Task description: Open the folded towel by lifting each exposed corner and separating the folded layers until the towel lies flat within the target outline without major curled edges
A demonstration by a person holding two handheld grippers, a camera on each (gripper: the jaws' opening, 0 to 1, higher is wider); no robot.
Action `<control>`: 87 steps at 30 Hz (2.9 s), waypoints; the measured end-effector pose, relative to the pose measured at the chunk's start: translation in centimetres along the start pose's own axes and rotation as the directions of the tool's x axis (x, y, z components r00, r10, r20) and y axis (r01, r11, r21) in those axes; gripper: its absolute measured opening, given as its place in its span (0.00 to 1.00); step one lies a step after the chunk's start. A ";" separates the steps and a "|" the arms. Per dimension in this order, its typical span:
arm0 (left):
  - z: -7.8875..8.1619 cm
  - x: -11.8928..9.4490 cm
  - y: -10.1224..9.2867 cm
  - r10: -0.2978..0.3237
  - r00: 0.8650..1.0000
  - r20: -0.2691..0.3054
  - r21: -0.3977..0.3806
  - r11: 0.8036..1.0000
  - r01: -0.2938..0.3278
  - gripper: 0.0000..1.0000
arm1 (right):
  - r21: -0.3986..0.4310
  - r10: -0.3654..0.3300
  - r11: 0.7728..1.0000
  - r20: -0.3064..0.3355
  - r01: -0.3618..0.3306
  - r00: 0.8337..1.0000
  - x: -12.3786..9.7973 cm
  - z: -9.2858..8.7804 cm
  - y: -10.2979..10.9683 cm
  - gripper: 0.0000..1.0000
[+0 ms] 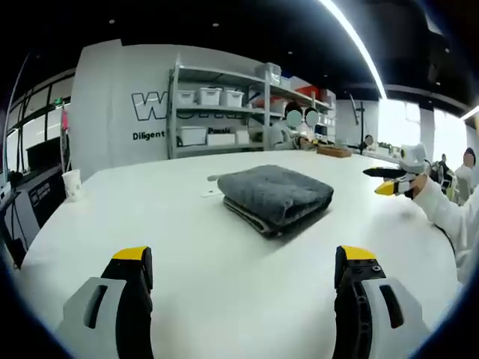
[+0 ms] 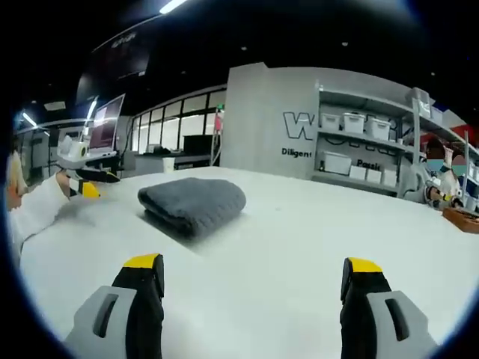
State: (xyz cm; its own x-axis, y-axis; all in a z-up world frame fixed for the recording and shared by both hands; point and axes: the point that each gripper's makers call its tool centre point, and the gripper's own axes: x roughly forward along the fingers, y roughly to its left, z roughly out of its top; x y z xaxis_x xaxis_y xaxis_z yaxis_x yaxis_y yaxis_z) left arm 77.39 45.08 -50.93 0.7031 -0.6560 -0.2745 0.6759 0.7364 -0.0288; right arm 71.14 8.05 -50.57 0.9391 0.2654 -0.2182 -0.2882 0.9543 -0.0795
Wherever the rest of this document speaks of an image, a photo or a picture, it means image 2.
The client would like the grey towel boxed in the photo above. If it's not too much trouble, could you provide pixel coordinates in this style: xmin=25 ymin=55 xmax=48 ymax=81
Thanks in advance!
xmin=137 ymin=177 xmax=248 ymax=241

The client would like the brown wooden box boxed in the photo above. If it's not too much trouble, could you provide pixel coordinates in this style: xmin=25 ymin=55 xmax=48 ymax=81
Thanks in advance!
xmin=442 ymin=206 xmax=479 ymax=236

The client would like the grey metal shelf rack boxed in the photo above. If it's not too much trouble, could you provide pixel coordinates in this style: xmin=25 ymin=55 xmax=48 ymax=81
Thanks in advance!
xmin=311 ymin=79 xmax=479 ymax=214

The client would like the dark hanging ceiling panel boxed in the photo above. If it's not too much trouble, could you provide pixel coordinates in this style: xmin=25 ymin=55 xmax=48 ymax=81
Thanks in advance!
xmin=76 ymin=28 xmax=151 ymax=106

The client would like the ceiling light strip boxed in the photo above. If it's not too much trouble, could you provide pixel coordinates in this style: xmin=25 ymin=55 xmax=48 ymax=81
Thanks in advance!
xmin=158 ymin=0 xmax=189 ymax=15

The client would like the grey counter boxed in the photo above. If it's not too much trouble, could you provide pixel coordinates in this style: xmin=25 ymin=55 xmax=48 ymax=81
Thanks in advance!
xmin=132 ymin=151 xmax=222 ymax=177

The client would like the large white lidded storage bin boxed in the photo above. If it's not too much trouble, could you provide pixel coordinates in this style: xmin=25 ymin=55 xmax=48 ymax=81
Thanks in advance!
xmin=320 ymin=150 xmax=353 ymax=176

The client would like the large display screen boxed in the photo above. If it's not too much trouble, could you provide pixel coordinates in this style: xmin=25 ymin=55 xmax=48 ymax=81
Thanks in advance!
xmin=89 ymin=93 xmax=126 ymax=155

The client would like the black monitor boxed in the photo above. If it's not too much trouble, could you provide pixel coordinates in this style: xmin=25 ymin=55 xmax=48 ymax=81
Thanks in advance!
xmin=183 ymin=134 xmax=215 ymax=155

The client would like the person's left hand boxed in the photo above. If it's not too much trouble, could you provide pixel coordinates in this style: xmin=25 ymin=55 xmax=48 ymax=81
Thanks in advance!
xmin=55 ymin=170 xmax=80 ymax=197

